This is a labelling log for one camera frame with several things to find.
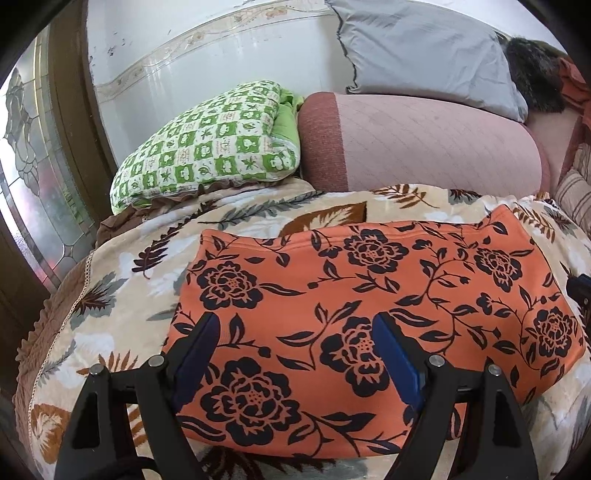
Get black furry item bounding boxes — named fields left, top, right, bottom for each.
left=497, top=33, right=570, bottom=113

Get green checkered pillow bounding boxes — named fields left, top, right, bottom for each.
left=109, top=80, right=304, bottom=214

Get orange black floral garment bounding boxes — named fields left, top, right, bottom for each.
left=167, top=206, right=585, bottom=459

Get striped beige cushion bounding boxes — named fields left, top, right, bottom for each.
left=555, top=169, right=591, bottom=235

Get grey pillow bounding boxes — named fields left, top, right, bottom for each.
left=325, top=1, right=528, bottom=123

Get pink bolster cushion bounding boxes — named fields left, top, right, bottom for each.
left=297, top=92, right=551, bottom=197

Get stained glass wooden door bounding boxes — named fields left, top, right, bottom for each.
left=1, top=1, right=115, bottom=388

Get leaf pattern beige blanket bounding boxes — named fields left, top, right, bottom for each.
left=13, top=178, right=590, bottom=479

